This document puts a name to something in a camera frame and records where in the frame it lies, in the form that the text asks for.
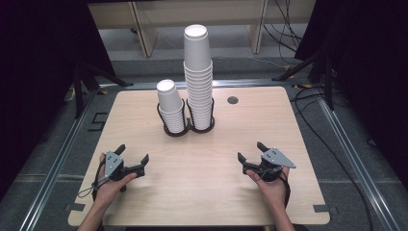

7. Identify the black metal stand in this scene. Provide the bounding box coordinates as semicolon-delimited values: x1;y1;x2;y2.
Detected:
271;47;335;112
72;61;135;120

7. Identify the right hand-held gripper cable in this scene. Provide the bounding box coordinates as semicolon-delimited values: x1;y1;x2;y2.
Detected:
278;171;292;209

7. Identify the short stack of paper cups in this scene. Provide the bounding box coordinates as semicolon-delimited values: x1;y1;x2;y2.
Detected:
156;79;187;134

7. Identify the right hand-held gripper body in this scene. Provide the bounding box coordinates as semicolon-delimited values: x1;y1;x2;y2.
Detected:
257;147;296;183

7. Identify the black double cup holder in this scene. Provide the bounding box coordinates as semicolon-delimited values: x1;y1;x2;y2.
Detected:
156;97;217;138

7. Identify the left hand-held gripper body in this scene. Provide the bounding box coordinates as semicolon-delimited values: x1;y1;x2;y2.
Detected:
104;150;131;182

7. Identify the black curtain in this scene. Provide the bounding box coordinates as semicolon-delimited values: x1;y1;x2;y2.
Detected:
0;0;116;196
293;0;408;182

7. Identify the person's right hand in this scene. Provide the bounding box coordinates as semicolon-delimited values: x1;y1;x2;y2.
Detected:
245;167;291;206

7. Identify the metal floor rail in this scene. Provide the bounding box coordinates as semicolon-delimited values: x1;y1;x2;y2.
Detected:
18;85;101;231
316;92;402;231
98;78;311;91

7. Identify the long black floor cable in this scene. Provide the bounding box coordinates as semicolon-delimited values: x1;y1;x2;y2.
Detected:
289;86;375;231

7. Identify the tall stack of paper cups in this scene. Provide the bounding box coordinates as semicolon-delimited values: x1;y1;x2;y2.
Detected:
183;60;215;131

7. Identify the light wooden shelf unit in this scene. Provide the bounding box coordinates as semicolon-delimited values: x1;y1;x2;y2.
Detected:
88;0;317;59

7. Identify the thin white floor cable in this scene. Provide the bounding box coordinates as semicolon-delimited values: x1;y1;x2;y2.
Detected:
211;55;291;70

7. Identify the left hand-held gripper cable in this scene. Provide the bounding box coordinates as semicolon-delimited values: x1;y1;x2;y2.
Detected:
77;159;108;202

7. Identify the hand-held gripper cable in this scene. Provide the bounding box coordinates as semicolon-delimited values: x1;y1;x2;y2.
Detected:
278;171;292;209
77;159;108;202

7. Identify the person's left hand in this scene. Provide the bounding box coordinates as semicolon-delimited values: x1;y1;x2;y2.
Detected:
94;153;138;206

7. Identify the bundle of black floor cables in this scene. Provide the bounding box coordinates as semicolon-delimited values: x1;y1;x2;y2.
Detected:
263;0;305;55

